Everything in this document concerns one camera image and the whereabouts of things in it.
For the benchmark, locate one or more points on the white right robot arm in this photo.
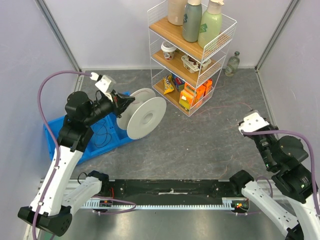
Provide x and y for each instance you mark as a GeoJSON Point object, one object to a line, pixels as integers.
{"type": "Point", "coordinates": [283, 153]}

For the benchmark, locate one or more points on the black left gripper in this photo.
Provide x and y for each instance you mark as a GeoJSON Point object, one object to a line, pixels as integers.
{"type": "Point", "coordinates": [121, 102]}

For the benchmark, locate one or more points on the light green pump bottle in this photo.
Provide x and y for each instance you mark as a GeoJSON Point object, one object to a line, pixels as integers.
{"type": "Point", "coordinates": [211, 22]}

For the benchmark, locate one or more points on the orange sponge box front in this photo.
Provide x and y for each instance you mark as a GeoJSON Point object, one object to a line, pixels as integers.
{"type": "Point", "coordinates": [189, 96]}

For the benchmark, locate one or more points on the blue snack box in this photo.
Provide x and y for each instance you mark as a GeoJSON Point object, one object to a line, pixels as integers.
{"type": "Point", "coordinates": [178, 83]}

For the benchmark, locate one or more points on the blue plastic divided bin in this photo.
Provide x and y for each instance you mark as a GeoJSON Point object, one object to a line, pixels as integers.
{"type": "Point", "coordinates": [105, 135]}

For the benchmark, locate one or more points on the orange sponge box rear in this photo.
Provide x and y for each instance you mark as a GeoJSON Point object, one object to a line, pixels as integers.
{"type": "Point", "coordinates": [207, 86]}

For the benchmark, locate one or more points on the paper coffee cup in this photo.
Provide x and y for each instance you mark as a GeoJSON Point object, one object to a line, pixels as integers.
{"type": "Point", "coordinates": [168, 50]}

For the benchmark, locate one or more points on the yellow candy bag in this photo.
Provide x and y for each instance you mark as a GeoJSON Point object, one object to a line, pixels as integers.
{"type": "Point", "coordinates": [168, 87]}

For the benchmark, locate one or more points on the white cable spool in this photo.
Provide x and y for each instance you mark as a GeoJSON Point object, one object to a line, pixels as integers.
{"type": "Point", "coordinates": [143, 115]}

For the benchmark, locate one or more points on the beige pump bottle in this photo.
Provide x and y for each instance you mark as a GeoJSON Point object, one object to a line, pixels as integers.
{"type": "Point", "coordinates": [176, 11]}

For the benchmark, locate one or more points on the orange sponge box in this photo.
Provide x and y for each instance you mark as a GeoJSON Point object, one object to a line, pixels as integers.
{"type": "Point", "coordinates": [189, 96]}
{"type": "Point", "coordinates": [200, 93]}
{"type": "Point", "coordinates": [207, 86]}

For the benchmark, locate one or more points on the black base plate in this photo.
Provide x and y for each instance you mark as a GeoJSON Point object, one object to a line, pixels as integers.
{"type": "Point", "coordinates": [170, 192]}

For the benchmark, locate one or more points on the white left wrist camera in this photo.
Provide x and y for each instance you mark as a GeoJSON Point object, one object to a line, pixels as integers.
{"type": "Point", "coordinates": [104, 83]}

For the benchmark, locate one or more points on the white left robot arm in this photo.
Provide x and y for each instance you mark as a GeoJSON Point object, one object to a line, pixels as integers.
{"type": "Point", "coordinates": [51, 210]}

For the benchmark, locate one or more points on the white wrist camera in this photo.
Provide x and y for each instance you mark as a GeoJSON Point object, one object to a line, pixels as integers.
{"type": "Point", "coordinates": [104, 83]}
{"type": "Point", "coordinates": [252, 122]}

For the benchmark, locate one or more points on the white wire shelf rack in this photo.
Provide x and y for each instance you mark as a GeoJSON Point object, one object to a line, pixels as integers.
{"type": "Point", "coordinates": [159, 30]}

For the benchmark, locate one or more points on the orange sponge box middle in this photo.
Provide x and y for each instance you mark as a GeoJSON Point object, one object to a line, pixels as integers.
{"type": "Point", "coordinates": [200, 93]}

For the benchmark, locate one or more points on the white yogurt tub pack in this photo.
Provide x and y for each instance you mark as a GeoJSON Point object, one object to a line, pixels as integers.
{"type": "Point", "coordinates": [194, 66]}

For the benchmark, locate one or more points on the clear glass bottle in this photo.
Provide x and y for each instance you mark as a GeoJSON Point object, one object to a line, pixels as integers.
{"type": "Point", "coordinates": [232, 64]}

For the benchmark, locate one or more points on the grey slotted cable duct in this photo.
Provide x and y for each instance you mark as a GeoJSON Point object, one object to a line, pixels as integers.
{"type": "Point", "coordinates": [97, 204]}

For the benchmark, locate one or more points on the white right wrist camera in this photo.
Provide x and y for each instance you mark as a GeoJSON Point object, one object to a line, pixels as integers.
{"type": "Point", "coordinates": [252, 122]}

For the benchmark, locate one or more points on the grey green pump bottle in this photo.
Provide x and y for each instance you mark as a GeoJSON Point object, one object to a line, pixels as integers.
{"type": "Point", "coordinates": [192, 20]}

